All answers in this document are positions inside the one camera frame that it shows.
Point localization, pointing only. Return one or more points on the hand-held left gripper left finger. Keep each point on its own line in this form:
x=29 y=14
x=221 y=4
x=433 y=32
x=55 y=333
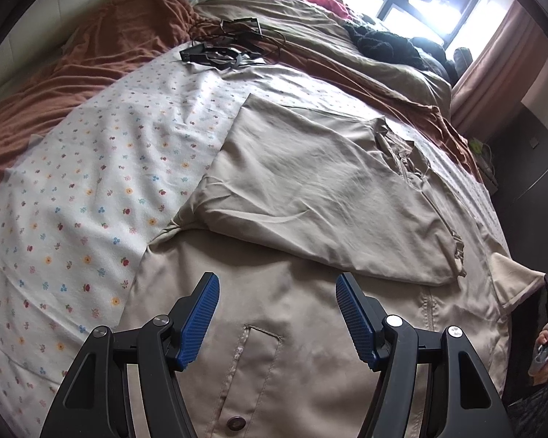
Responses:
x=201 y=324

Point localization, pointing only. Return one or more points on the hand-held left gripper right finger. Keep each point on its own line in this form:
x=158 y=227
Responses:
x=354 y=324

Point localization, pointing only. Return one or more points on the beige coat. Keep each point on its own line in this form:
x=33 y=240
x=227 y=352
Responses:
x=301 y=182

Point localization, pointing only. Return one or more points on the pile of dark clothes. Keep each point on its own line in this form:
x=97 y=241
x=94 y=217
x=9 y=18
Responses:
x=388 y=43

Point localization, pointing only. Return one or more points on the dark wardrobe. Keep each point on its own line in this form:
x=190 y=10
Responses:
x=529 y=155

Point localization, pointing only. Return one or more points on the white nightstand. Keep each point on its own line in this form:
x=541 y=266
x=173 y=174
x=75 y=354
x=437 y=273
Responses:
x=486 y=169

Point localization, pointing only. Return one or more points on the green item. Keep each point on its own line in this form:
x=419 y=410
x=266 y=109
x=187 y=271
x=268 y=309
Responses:
x=475 y=146

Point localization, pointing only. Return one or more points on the white floral bed sheet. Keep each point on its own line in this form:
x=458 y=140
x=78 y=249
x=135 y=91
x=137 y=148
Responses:
x=96 y=182

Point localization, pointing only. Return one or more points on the pink curtain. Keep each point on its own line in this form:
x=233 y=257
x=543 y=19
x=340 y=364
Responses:
x=497 y=64

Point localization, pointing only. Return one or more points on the brown blanket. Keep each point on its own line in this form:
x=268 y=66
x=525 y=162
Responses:
x=118 y=36

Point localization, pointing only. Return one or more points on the olive beige duvet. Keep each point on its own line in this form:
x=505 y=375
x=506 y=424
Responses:
x=310 y=23

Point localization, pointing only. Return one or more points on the window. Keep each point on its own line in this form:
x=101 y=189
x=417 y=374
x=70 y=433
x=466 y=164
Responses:
x=429 y=13

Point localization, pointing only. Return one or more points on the red cloth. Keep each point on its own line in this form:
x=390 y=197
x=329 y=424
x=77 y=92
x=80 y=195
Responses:
x=329 y=2

